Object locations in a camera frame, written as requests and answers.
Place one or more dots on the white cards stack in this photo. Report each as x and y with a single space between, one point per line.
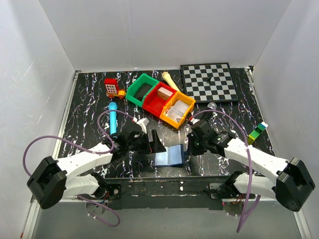
177 111

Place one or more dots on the navy blue card holder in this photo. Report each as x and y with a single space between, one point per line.
172 157

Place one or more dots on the green lego brick stack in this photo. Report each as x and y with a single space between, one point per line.
256 132

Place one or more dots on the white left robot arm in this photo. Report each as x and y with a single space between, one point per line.
54 179

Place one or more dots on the red plastic bin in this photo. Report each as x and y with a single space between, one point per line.
153 103

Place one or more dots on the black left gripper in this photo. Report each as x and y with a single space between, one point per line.
151 141

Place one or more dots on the black white chessboard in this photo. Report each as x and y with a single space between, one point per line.
220 89

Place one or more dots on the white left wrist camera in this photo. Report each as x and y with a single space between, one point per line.
142 123

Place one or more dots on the black silver microphone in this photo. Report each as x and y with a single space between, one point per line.
208 113

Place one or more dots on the cream toy microphone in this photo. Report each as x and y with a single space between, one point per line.
167 78

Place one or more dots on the yellow plastic bin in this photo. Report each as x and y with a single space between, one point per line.
177 96

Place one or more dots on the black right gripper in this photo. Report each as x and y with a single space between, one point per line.
193 143

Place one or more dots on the red yellow toy train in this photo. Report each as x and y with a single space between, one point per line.
113 90

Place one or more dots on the blue toy microphone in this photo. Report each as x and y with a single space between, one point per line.
113 117

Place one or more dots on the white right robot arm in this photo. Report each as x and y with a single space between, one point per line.
288 182

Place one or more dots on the green plastic bin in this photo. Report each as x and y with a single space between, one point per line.
143 78

